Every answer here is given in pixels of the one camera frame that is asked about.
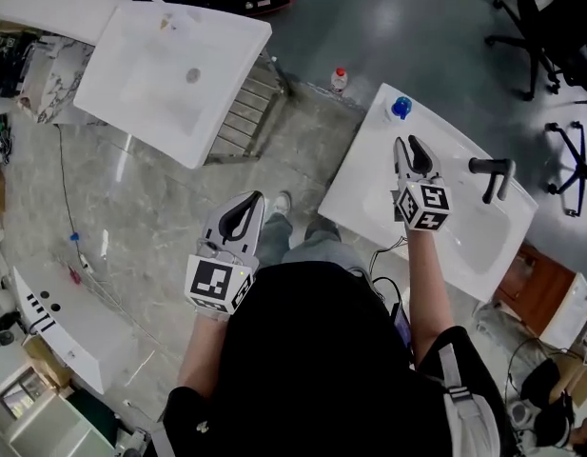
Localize person's grey backpack strap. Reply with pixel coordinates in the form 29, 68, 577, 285
435, 343, 502, 457

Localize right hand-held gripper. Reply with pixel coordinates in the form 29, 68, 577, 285
391, 134, 454, 232

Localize marble pattern block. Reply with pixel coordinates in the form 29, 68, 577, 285
35, 35, 95, 126

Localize person's black shirt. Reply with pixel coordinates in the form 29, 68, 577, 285
162, 260, 518, 457

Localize person's left hand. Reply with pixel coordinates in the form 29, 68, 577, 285
194, 301, 236, 325

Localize clear bottle red cap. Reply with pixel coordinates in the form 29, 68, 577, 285
330, 67, 349, 96

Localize black faucet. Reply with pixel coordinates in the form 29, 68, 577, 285
468, 157, 518, 206

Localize person's white shoe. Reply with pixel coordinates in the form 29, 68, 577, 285
272, 190, 293, 218

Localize person's waist device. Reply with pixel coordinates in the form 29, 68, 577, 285
392, 301, 414, 351

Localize person's left forearm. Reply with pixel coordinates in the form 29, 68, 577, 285
177, 319, 231, 402

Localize brown wooden panel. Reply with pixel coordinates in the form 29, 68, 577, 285
20, 334, 76, 390

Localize white cabinet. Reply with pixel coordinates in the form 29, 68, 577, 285
0, 363, 119, 457

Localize person's right forearm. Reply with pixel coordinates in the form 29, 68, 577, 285
405, 228, 457, 368

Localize white oblong sink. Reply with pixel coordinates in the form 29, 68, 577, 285
317, 82, 539, 304

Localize person's grey jeans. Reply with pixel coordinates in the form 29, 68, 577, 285
257, 211, 373, 278

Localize white square sink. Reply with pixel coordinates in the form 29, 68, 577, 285
72, 1, 274, 170

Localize blue-capped white bottle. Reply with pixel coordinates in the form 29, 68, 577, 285
382, 95, 414, 123

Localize black floor cable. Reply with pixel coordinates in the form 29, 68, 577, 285
56, 124, 92, 266

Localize wooden slatted stand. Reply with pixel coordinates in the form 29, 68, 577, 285
205, 53, 295, 167

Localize white slab with striped end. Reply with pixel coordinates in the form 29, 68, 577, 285
11, 263, 138, 395

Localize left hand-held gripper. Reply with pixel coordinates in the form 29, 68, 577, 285
184, 190, 266, 316

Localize person's black tether cable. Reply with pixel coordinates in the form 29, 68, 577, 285
370, 235, 409, 304

